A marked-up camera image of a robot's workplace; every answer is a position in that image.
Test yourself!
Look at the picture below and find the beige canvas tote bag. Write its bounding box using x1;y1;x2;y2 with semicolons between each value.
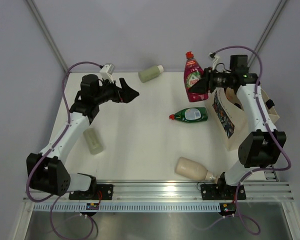
206;88;280;151

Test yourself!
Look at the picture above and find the right aluminium frame post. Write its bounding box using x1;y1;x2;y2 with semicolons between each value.
251;0;290;57

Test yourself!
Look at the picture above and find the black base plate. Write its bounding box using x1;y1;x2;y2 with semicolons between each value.
68;183;114;201
200;183;247;201

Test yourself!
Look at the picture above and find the white slotted cable duct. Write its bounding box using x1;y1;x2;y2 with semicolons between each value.
34;202;220;213

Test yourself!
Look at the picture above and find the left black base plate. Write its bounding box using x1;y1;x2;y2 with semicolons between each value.
68;183;114;201

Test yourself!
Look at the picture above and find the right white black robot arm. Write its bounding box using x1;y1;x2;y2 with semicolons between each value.
189;54;287;199

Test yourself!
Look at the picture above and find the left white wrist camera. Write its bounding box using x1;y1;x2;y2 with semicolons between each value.
99;63;115;83

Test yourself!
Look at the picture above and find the pale green translucent bottle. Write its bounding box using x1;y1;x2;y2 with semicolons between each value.
83;128;104;155

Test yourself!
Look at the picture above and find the right small circuit board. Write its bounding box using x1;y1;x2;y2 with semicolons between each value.
219;203;237;216

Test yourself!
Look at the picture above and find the beige cream bottle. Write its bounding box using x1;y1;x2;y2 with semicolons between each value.
174;157;218;182

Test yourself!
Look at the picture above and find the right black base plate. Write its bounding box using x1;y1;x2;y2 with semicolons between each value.
200;183;247;201

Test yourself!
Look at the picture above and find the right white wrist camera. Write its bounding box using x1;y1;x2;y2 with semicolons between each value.
208;52;220;70

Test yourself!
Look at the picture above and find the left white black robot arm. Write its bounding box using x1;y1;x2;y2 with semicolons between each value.
26;74;139;200

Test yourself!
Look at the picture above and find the aluminium mounting rail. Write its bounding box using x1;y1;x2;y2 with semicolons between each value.
22;181;295;202

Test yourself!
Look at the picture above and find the small circuit board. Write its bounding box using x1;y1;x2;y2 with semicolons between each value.
219;203;237;216
86;202;100;211

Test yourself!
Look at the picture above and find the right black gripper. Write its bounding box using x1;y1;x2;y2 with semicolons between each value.
188;67;234;95

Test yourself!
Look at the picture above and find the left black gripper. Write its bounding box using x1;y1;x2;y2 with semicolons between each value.
93;77;139;105

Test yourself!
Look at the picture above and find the purple cable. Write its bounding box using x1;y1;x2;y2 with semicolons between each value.
25;60;106;238
202;45;292;236

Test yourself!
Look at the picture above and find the large magenta dish soap bottle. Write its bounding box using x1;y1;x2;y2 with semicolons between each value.
183;51;209;103

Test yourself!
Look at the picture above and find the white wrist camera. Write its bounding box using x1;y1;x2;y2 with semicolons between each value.
208;52;220;70
99;63;115;83

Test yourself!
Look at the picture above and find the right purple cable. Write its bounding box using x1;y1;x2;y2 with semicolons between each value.
202;45;292;236

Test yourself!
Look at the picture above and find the left small circuit board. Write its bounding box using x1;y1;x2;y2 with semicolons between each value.
86;202;100;211

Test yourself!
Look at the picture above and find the left aluminium frame post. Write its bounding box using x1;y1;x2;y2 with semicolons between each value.
24;0;68;73

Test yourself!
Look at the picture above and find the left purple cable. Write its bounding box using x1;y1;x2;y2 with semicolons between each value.
25;60;106;238

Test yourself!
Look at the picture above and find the green dish soap bottle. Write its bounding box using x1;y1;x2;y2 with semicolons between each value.
169;107;208;123

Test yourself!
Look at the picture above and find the aluminium frame post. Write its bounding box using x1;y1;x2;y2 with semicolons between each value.
251;0;290;57
24;0;68;73

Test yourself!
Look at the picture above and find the sage green bottle white cap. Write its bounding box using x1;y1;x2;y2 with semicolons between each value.
138;65;164;83

